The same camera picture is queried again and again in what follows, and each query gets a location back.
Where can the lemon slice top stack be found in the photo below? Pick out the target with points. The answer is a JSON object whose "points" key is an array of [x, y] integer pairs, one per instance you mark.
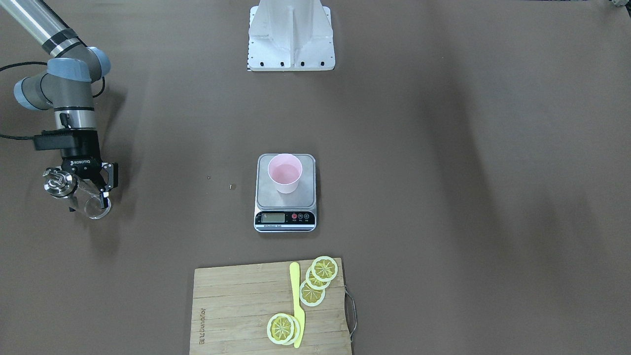
{"points": [[309, 296]]}

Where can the lemon slice by knife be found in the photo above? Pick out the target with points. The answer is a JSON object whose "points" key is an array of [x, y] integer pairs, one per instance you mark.
{"points": [[283, 329]]}

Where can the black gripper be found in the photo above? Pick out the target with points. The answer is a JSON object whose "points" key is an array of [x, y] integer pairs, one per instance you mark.
{"points": [[84, 160]]}

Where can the bamboo cutting board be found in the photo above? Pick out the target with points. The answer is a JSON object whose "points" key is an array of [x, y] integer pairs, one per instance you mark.
{"points": [[231, 306]]}

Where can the silver digital kitchen scale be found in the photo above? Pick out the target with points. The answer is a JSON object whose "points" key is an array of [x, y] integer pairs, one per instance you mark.
{"points": [[295, 211]]}

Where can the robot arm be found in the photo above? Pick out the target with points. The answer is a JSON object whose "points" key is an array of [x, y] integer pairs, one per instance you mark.
{"points": [[65, 86]]}

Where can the yellow plastic knife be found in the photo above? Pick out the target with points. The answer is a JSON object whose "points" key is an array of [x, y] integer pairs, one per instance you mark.
{"points": [[298, 312]]}

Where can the lemon slice middle stack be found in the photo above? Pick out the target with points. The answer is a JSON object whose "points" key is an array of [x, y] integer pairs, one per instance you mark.
{"points": [[313, 282]]}

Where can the pink plastic cup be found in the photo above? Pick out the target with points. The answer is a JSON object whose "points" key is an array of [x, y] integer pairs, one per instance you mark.
{"points": [[285, 171]]}

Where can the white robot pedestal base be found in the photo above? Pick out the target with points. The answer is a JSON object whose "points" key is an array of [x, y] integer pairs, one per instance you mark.
{"points": [[290, 35]]}

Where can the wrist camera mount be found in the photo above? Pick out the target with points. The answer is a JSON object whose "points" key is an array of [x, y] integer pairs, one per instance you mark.
{"points": [[55, 140]]}

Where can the lemon slice stack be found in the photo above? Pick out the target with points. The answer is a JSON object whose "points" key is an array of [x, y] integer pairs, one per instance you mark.
{"points": [[313, 282], [309, 296]]}

